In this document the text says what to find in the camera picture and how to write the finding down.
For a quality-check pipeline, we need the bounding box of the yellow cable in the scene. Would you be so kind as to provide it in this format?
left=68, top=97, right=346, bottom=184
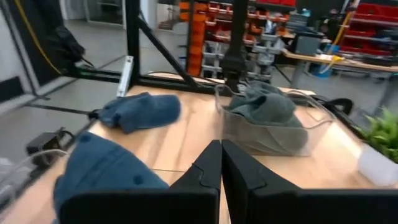
left=323, top=11, right=354, bottom=68
left=13, top=0, right=63, bottom=76

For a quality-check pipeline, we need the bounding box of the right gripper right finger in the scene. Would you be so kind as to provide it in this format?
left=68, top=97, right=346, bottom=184
left=221, top=139, right=398, bottom=224

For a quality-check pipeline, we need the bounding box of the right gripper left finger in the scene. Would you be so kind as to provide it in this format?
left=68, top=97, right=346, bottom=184
left=58, top=139, right=223, bottom=224

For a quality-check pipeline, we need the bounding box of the black power adapter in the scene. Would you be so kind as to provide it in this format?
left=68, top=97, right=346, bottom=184
left=25, top=127, right=76, bottom=166

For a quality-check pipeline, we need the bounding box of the black aluminium table frame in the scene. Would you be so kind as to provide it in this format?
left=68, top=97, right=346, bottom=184
left=62, top=0, right=237, bottom=95

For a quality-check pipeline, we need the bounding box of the silver aluminium bracket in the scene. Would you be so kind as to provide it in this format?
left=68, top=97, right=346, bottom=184
left=116, top=55, right=135, bottom=98

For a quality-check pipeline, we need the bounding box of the wooden workbench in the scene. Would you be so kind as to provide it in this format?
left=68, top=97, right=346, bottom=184
left=282, top=49, right=398, bottom=91

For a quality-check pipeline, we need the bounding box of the orange drawer cabinet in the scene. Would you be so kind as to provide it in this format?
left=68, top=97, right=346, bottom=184
left=178, top=1, right=209, bottom=77

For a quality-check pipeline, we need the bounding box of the wire rack with red bins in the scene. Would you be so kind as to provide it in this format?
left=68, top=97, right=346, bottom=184
left=338, top=2, right=398, bottom=57

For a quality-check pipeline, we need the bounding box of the clear plastic bin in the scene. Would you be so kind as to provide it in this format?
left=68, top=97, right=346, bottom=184
left=214, top=83, right=337, bottom=157
left=0, top=148, right=70, bottom=212

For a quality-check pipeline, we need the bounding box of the green plant in white pot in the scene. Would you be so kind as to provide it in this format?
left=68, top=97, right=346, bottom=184
left=356, top=106, right=398, bottom=188

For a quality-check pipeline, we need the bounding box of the grey box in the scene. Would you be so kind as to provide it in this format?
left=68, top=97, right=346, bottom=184
left=293, top=33, right=323, bottom=57

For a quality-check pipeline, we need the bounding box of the blue bin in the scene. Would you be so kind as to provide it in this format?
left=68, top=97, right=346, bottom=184
left=310, top=62, right=331, bottom=78

